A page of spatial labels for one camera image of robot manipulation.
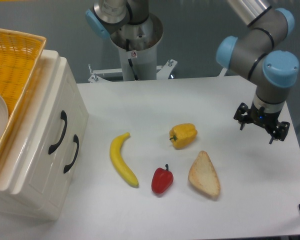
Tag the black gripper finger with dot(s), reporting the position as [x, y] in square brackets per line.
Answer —
[242, 115]
[278, 131]

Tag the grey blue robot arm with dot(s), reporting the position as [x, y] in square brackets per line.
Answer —
[253, 57]

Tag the yellow woven basket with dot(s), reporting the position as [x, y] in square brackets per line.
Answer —
[19, 55]

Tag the white drawer cabinet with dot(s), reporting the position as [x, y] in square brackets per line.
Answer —
[15, 150]

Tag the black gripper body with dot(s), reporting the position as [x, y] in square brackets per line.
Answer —
[263, 119]

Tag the yellow banana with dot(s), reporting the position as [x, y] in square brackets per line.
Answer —
[119, 163]

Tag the slice of bread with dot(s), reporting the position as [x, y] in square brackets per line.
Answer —
[203, 176]

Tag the red bell pepper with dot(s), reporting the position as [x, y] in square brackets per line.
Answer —
[162, 179]

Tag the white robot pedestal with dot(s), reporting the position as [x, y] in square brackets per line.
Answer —
[137, 49]

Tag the yellow bell pepper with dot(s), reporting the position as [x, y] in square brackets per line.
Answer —
[182, 135]

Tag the black lower drawer handle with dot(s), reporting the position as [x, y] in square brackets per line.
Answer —
[74, 154]

